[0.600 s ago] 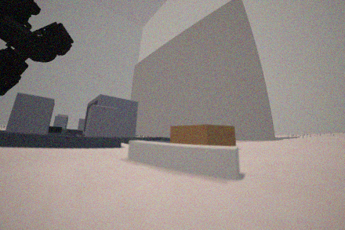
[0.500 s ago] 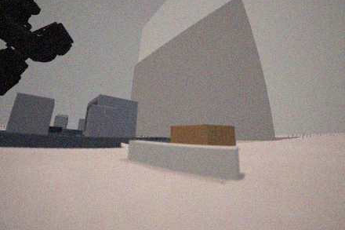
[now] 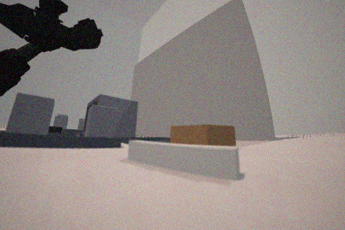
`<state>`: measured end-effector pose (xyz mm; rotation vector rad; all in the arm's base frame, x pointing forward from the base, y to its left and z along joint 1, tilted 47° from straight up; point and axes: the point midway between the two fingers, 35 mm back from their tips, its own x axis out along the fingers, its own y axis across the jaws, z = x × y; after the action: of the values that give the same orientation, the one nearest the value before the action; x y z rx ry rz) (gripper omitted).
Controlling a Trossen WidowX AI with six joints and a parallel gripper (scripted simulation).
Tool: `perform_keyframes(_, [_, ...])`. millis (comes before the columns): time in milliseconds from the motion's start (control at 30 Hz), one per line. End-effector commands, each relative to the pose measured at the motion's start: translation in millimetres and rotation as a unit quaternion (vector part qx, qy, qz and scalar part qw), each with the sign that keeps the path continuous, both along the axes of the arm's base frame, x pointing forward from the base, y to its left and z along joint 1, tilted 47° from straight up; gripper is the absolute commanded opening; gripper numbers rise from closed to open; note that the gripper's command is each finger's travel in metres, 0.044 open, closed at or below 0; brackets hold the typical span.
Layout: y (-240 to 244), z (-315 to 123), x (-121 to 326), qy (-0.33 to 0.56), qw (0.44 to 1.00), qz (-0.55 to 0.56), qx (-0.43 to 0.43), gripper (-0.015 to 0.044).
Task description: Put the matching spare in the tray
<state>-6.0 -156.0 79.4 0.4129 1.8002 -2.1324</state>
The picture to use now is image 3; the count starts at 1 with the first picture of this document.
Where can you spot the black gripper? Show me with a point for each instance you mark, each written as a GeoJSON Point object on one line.
{"type": "Point", "coordinates": [39, 28]}

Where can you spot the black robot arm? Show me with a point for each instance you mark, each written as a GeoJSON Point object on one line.
{"type": "Point", "coordinates": [13, 62]}

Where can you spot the brown rectangular block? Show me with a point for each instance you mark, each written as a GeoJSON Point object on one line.
{"type": "Point", "coordinates": [203, 135]}

